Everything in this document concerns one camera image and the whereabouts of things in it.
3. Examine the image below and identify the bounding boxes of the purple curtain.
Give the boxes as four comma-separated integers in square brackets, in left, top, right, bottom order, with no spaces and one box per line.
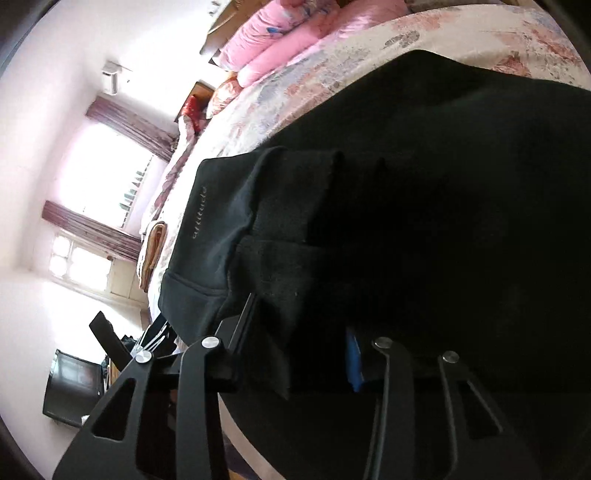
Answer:
[42,200,144,264]
[88,95,178,162]

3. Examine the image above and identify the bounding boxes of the wooden padded headboard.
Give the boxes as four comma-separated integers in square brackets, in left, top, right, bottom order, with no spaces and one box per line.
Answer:
[199,0,252,63]

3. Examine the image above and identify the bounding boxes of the small window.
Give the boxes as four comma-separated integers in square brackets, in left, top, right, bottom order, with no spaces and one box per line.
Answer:
[48,233,112,280]

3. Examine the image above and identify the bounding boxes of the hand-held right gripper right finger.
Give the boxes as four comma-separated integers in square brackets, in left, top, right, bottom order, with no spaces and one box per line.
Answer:
[345,327,543,480]

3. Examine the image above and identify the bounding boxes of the small wooden headboard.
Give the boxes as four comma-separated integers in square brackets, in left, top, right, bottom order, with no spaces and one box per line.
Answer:
[174,80,215,123]

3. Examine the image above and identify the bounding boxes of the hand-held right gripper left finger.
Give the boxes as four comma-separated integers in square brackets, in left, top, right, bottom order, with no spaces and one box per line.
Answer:
[52,293,259,480]

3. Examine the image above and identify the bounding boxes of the folded orange blanket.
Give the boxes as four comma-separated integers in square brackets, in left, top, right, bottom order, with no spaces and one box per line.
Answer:
[137,222,169,291]

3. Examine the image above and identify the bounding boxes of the black pants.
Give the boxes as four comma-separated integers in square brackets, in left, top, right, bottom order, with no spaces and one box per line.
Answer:
[157,48,591,480]

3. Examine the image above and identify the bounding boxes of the large window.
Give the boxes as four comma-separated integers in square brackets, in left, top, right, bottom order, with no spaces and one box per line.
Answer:
[69,124,155,232]

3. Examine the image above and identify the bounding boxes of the red pillow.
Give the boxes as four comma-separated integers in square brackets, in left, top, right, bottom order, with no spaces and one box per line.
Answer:
[180,95,208,123]

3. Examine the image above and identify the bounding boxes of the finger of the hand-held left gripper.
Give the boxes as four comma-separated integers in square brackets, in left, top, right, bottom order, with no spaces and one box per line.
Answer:
[89,311,134,367]

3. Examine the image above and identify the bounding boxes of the black flat screen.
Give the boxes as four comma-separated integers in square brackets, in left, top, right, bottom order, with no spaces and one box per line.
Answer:
[42,349,102,428]

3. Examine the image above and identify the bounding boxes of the crumpled pink floral quilt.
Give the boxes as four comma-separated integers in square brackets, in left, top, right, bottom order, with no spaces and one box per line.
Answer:
[148,111,208,222]

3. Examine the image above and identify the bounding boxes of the floral bedspread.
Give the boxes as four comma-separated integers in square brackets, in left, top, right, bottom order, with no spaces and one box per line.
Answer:
[139,0,587,296]

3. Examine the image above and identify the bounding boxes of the white air conditioner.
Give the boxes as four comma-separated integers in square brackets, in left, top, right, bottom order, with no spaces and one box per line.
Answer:
[102,60,132,95]

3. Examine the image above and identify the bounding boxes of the orange floral pillow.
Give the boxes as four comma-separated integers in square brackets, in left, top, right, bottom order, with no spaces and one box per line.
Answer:
[205,76,245,118]

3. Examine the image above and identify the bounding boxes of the folded pink quilt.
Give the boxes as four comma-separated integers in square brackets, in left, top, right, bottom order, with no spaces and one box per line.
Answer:
[217,0,416,88]

